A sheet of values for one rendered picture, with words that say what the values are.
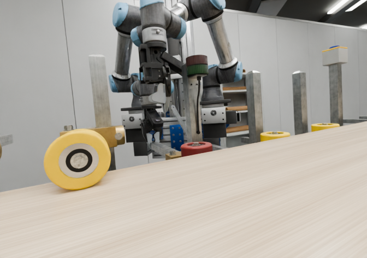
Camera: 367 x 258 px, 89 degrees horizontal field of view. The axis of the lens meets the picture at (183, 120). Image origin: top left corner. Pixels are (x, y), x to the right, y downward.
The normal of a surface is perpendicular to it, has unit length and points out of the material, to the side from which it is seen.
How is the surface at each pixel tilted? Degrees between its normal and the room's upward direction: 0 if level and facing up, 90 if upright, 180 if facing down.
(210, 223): 0
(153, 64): 90
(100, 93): 90
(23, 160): 90
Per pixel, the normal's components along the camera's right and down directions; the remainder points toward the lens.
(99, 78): 0.42, 0.02
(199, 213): -0.07, -1.00
